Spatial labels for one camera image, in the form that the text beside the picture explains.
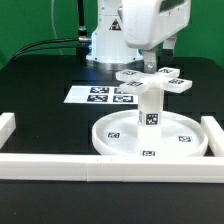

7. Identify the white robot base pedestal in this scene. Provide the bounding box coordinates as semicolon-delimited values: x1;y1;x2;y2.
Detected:
86;0;143;70

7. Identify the white left fence bar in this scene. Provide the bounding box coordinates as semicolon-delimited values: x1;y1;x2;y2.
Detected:
0;113;16;149

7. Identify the black vertical pole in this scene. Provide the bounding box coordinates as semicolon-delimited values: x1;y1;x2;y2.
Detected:
77;0;87;36

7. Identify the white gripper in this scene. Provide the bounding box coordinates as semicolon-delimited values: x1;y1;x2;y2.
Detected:
118;0;191;74

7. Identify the thin white cable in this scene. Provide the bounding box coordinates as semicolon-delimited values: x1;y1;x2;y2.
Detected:
50;0;64;56

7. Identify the white front fence bar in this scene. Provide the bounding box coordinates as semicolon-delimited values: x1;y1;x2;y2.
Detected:
0;153;224;183

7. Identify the white fence bar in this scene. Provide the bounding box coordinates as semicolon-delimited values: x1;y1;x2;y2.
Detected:
0;113;16;149
201;116;224;157
0;153;224;183

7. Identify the white right fence bar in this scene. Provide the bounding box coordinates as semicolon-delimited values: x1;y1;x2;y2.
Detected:
201;116;224;157

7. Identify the white round table top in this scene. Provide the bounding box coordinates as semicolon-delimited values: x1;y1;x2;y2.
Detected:
92;110;208;158

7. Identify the black cable bundle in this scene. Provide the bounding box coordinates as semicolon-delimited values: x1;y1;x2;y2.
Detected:
9;37;93;63

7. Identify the fiducial marker sheet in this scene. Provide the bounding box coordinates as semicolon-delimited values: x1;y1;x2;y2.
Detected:
64;85;138;105

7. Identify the white cross-shaped table base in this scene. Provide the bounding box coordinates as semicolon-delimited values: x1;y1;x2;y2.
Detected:
115;67;192;95

